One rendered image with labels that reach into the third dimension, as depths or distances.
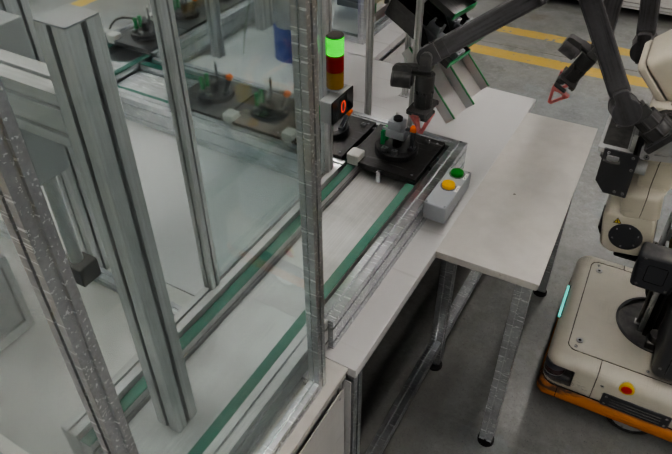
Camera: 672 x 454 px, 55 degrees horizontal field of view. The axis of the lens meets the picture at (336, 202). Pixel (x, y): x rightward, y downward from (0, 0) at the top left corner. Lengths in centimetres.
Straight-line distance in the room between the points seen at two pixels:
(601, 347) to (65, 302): 209
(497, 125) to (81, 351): 195
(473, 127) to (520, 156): 23
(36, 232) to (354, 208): 136
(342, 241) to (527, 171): 75
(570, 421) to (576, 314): 40
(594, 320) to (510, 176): 71
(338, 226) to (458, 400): 103
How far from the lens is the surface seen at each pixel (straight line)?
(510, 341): 208
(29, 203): 67
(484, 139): 240
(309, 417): 152
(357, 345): 164
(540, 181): 223
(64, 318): 75
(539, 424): 263
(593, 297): 272
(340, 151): 208
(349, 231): 185
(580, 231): 346
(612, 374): 250
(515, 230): 201
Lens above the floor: 214
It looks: 39 degrees down
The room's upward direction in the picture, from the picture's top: straight up
